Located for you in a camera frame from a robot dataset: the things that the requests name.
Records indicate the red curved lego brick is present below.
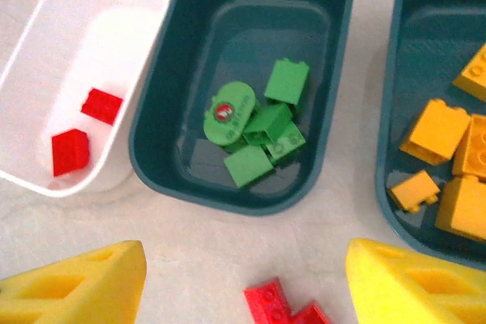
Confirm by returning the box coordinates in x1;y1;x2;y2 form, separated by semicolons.
51;127;91;178

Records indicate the teal plastic container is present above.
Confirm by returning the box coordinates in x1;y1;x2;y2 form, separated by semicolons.
128;0;357;216
375;0;486;265

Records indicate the green lego brick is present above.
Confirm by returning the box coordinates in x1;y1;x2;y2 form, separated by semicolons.
223;145;276;190
264;58;311;107
242;103;294;146
265;122;307;162

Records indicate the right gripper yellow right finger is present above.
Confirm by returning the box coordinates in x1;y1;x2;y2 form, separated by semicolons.
345;237;486;324

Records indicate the white plastic container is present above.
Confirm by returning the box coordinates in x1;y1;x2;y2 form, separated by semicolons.
0;0;171;199

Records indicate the small yellow lego brick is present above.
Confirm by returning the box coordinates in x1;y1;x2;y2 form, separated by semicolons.
386;169;442;214

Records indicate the translucent red lego brick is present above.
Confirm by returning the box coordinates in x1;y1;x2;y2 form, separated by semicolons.
244;276;294;324

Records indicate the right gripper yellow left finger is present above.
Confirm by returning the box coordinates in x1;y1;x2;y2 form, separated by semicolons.
0;240;147;324

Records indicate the long yellow lego brick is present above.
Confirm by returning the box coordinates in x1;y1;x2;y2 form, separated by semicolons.
453;42;486;102

